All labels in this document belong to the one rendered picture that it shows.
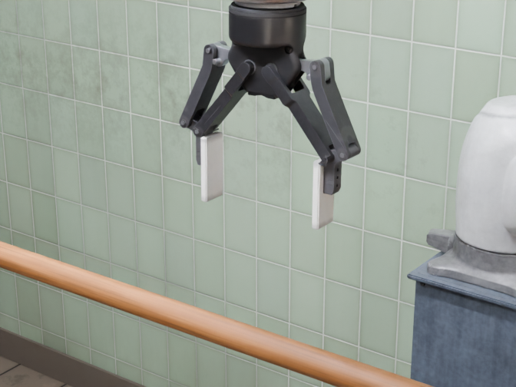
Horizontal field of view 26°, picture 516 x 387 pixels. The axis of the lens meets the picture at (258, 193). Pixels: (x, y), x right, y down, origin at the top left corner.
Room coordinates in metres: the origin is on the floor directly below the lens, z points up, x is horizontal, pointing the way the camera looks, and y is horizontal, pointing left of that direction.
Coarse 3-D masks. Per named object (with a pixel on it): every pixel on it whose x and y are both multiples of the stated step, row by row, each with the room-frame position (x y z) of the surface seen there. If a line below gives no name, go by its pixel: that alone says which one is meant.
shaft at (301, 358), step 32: (0, 256) 1.22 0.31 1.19; (32, 256) 1.20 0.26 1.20; (64, 288) 1.15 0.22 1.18; (96, 288) 1.13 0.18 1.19; (128, 288) 1.11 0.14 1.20; (160, 320) 1.07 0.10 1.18; (192, 320) 1.04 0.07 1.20; (224, 320) 1.03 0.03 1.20; (256, 352) 0.99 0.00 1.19; (288, 352) 0.97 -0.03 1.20; (320, 352) 0.96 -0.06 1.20; (352, 384) 0.93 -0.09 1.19; (384, 384) 0.91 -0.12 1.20; (416, 384) 0.90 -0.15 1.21
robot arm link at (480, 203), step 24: (504, 96) 1.63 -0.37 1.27; (480, 120) 1.58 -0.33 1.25; (504, 120) 1.55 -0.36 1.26; (480, 144) 1.55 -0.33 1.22; (504, 144) 1.53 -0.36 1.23; (480, 168) 1.54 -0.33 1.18; (504, 168) 1.52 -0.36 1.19; (456, 192) 1.60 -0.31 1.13; (480, 192) 1.54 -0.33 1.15; (504, 192) 1.52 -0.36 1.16; (456, 216) 1.60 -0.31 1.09; (480, 216) 1.54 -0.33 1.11; (504, 216) 1.52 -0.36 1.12; (480, 240) 1.54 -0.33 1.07; (504, 240) 1.52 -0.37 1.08
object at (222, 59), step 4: (216, 44) 1.09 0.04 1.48; (220, 44) 1.10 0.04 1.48; (220, 48) 1.09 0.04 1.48; (224, 48) 1.09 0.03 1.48; (228, 48) 1.08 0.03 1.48; (220, 52) 1.09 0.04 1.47; (224, 52) 1.08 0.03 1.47; (220, 56) 1.09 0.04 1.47; (224, 56) 1.09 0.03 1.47; (216, 60) 1.08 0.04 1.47; (220, 60) 1.09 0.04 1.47; (224, 60) 1.08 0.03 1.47; (220, 64) 1.09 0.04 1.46; (224, 64) 1.09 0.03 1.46
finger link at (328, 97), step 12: (312, 72) 1.02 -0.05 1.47; (324, 72) 1.02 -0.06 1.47; (312, 84) 1.02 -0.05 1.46; (324, 84) 1.02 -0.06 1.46; (336, 84) 1.03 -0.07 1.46; (324, 96) 1.01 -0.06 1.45; (336, 96) 1.02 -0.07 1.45; (324, 108) 1.01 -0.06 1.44; (336, 108) 1.01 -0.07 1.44; (324, 120) 1.01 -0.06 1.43; (336, 120) 1.00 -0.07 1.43; (348, 120) 1.02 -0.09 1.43; (336, 132) 1.00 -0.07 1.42; (348, 132) 1.01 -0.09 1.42; (336, 144) 1.00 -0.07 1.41; (348, 144) 1.00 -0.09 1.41; (348, 156) 0.99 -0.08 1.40
